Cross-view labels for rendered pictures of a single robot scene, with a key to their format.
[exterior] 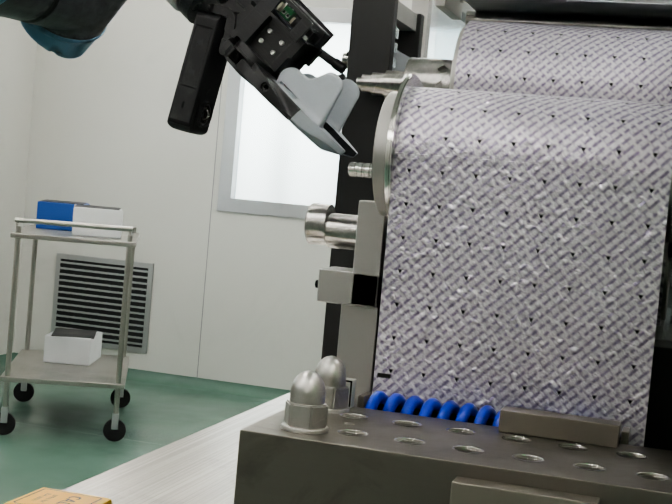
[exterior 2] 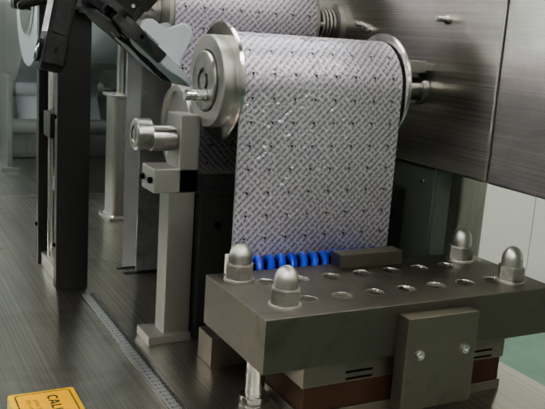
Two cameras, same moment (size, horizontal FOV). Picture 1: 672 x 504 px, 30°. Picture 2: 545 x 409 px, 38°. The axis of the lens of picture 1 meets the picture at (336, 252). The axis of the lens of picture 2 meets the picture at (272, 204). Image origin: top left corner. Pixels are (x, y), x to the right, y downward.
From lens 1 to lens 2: 0.70 m
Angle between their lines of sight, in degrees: 44
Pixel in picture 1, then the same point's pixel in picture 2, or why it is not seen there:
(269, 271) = not seen: outside the picture
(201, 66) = (70, 16)
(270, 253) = not seen: outside the picture
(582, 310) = (355, 180)
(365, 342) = (187, 217)
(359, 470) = (343, 326)
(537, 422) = (361, 258)
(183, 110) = (57, 55)
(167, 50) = not seen: outside the picture
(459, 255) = (285, 154)
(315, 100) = (173, 45)
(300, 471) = (306, 337)
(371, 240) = (191, 144)
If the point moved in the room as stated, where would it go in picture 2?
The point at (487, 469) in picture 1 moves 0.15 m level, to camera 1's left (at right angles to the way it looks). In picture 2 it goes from (414, 305) to (322, 332)
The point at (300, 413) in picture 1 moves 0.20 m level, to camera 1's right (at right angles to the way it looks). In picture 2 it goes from (292, 297) to (409, 268)
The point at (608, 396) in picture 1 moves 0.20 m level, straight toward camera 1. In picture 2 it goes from (368, 230) to (474, 271)
